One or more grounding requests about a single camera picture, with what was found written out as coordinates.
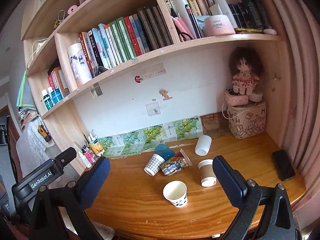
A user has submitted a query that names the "white panda paper cup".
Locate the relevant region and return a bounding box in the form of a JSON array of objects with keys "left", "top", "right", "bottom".
[{"left": 163, "top": 180, "right": 188, "bottom": 208}]

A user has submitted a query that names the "brown sleeve paper cup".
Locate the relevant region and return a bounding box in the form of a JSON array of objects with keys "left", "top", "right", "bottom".
[{"left": 198, "top": 159, "right": 217, "bottom": 187}]

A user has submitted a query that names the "white plastic cup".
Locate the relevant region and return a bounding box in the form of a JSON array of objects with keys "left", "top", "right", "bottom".
[{"left": 195, "top": 135, "right": 212, "bottom": 156}]

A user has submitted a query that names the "robot print paper cup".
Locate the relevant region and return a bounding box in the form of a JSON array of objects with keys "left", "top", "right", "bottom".
[{"left": 161, "top": 148, "right": 192, "bottom": 176}]

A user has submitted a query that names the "grey checkered paper cup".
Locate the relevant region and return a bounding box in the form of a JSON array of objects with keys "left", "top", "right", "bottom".
[{"left": 144, "top": 153, "right": 165, "bottom": 177}]

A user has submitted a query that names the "blue plastic cup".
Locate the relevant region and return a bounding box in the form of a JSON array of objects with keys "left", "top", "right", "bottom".
[{"left": 155, "top": 144, "right": 175, "bottom": 161}]

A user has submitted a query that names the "black phone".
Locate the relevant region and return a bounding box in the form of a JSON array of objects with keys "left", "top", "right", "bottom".
[{"left": 272, "top": 150, "right": 296, "bottom": 181}]

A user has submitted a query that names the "white plastic bottle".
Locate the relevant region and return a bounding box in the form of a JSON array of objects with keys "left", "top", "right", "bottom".
[{"left": 78, "top": 151, "right": 92, "bottom": 168}]

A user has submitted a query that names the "pink patterned box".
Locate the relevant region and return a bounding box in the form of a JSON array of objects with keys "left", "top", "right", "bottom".
[{"left": 84, "top": 151, "right": 97, "bottom": 164}]

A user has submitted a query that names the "orange juice carton pen holder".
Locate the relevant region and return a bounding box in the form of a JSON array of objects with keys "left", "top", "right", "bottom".
[{"left": 89, "top": 133, "right": 104, "bottom": 157}]

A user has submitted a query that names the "letter print storage box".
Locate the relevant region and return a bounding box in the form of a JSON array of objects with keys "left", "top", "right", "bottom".
[{"left": 226, "top": 100, "right": 267, "bottom": 139}]

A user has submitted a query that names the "green grape paper sheet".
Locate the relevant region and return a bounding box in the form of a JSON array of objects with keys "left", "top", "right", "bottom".
[{"left": 98, "top": 116, "right": 203, "bottom": 157}]

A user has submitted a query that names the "pink round case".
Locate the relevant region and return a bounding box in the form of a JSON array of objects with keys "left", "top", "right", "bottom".
[{"left": 225, "top": 90, "right": 249, "bottom": 106}]

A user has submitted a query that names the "white floral cylinder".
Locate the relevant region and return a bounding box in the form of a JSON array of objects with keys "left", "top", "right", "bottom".
[{"left": 68, "top": 43, "right": 92, "bottom": 87}]

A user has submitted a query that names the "brown haired rag doll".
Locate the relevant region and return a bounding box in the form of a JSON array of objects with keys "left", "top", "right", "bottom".
[{"left": 228, "top": 47, "right": 264, "bottom": 96}]

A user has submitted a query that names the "wooden bookshelf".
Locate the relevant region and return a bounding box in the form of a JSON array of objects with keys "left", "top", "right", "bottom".
[{"left": 21, "top": 0, "right": 288, "bottom": 176}]

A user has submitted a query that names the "pink cream jar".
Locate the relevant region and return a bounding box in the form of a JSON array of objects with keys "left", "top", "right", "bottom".
[{"left": 204, "top": 15, "right": 235, "bottom": 37}]

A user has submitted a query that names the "pink framed wall sticker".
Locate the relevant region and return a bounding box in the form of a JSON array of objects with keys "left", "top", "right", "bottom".
[{"left": 146, "top": 102, "right": 161, "bottom": 116}]

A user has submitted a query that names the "pony wall sticker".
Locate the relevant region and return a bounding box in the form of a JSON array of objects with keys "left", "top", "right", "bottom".
[{"left": 159, "top": 89, "right": 172, "bottom": 101}]

